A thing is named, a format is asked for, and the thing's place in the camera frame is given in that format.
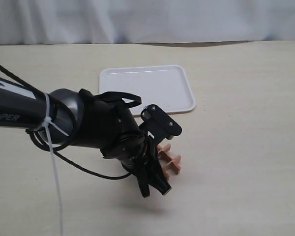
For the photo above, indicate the white backdrop curtain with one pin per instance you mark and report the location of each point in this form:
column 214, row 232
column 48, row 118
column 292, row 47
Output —
column 144, row 21

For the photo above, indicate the notched wooden piece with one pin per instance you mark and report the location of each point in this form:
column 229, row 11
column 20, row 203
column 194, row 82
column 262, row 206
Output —
column 167, row 175

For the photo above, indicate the white rectangular plastic tray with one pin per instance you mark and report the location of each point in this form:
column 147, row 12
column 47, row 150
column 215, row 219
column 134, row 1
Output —
column 165, row 85

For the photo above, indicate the wooden block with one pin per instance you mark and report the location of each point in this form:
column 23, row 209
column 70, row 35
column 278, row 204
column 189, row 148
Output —
column 167, row 159

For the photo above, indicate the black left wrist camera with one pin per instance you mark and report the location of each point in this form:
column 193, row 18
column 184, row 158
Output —
column 159, row 124

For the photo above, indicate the horizontal wooden bar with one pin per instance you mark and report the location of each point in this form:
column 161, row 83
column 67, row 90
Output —
column 163, row 150

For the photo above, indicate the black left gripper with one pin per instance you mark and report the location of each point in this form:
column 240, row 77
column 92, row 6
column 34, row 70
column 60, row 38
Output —
column 108, row 125

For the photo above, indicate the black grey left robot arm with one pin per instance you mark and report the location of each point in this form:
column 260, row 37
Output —
column 67, row 118

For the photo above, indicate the white zip tie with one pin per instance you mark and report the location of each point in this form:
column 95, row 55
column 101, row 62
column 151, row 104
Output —
column 54, row 157

